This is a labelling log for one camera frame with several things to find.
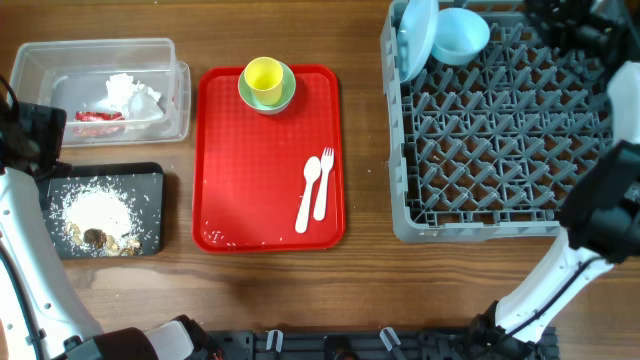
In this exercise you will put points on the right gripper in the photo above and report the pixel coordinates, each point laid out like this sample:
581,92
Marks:
560,18

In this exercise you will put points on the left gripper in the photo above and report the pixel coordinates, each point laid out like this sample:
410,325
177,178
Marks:
44,123

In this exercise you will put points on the red snack wrapper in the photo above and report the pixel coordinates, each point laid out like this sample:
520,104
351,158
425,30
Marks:
96,124

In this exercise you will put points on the food scraps and rice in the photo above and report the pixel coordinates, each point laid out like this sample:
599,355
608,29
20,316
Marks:
100,220

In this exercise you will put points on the white napkin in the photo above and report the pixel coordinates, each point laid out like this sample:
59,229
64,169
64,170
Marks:
132,99

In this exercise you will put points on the light blue bowl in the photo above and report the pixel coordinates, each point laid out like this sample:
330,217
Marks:
461,35

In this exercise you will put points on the light blue plate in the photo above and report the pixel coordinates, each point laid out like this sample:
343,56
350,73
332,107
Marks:
416,36

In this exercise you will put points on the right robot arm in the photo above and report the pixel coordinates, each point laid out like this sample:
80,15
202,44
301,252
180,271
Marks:
599,223

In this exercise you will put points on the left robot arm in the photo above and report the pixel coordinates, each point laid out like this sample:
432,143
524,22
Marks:
42,312

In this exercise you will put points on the clear plastic waste bin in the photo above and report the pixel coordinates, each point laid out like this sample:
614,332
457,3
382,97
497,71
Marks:
71,75

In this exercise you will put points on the grey dishwasher rack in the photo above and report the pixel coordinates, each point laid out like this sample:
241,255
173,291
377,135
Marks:
492,148

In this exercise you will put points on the black rectangular tray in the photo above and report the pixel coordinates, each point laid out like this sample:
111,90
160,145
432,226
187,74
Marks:
110,210

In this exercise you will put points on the green small saucer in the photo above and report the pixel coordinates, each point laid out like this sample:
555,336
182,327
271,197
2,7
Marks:
288,92

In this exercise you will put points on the red serving tray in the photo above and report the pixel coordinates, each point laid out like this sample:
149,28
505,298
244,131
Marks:
248,173

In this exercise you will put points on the yellow plastic cup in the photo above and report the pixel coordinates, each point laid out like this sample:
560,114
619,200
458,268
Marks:
265,78

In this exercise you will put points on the white plastic spoon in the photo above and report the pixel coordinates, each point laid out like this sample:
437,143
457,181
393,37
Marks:
311,173

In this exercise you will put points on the white plastic fork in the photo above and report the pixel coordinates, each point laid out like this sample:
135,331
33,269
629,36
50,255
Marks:
327,162

